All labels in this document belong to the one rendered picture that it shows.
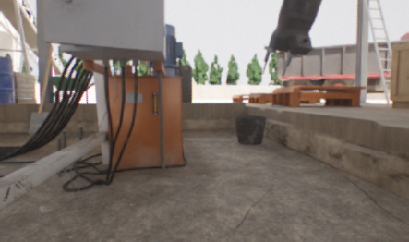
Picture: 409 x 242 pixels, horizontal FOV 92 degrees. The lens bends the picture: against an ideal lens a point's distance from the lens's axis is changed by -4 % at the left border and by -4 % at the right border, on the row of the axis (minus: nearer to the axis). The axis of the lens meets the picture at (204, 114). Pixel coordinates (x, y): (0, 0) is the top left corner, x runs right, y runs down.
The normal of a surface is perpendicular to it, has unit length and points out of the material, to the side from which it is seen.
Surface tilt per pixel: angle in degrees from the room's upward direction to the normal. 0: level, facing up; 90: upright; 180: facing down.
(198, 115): 90
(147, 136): 90
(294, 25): 122
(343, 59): 90
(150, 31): 90
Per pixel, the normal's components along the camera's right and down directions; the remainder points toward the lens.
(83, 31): 0.42, 0.07
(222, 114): 0.13, 0.07
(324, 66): -0.43, 0.07
